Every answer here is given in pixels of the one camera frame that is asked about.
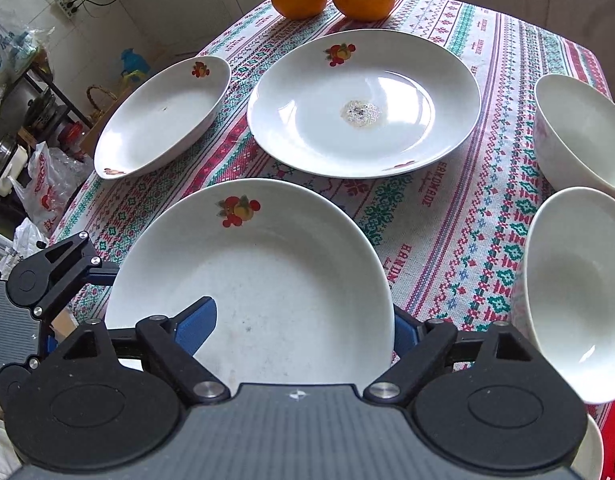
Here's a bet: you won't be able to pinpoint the clear plastic bags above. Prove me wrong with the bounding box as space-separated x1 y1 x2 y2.
0 10 53 91

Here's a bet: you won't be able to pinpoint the red container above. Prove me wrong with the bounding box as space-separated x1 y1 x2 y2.
60 122 83 153

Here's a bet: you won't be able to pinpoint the metal pot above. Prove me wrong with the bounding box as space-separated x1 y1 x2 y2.
0 132 21 181

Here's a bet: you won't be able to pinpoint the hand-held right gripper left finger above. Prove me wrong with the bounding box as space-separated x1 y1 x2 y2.
62 296 232 406

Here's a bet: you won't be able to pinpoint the white plastic bag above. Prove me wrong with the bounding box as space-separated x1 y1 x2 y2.
0 217 51 281

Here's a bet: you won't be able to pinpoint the white power strip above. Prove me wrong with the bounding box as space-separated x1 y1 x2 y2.
54 0 84 20

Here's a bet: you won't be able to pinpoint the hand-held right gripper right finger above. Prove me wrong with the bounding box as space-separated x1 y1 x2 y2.
362 305 534 407

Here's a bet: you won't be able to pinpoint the wicker basket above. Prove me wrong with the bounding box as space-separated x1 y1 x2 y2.
85 85 119 123

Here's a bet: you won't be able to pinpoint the blue toy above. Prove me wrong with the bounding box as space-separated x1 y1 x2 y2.
120 47 151 81

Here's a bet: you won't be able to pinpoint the white bowl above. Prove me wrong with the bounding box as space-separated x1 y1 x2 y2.
532 73 615 201
522 186 615 405

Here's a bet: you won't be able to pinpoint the patterned tablecloth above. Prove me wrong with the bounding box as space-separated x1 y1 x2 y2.
48 0 615 411

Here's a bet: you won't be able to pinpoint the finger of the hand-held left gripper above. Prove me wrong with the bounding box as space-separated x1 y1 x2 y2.
26 332 61 370
32 231 120 319

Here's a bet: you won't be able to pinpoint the white fruit-print plate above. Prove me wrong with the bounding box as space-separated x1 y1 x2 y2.
246 29 482 179
104 178 395 386
94 54 232 179

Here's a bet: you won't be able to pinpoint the white dish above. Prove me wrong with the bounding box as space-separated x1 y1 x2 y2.
582 416 605 480

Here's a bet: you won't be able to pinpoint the red-print plastic bag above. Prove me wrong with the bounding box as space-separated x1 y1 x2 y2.
8 142 96 231

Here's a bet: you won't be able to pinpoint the black metal shelf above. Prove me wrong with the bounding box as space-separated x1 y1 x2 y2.
0 60 93 201

